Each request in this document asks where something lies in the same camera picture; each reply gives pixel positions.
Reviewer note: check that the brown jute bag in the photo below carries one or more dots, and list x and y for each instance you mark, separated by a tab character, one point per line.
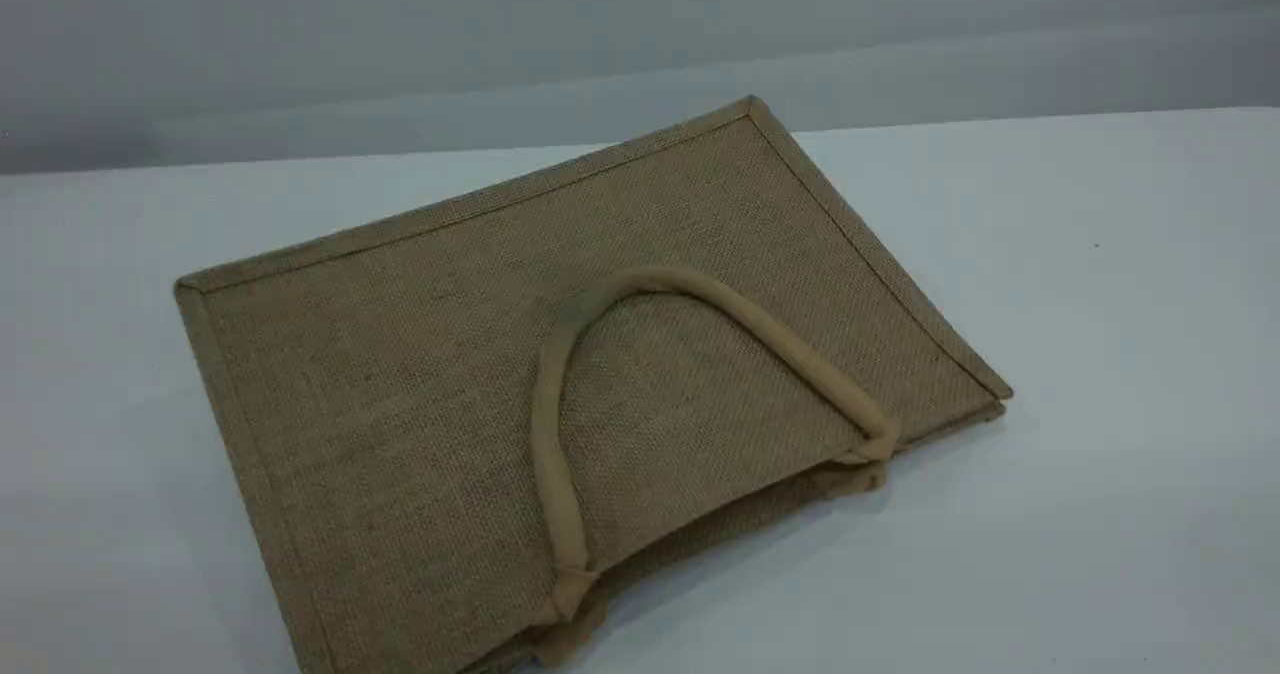
400	404

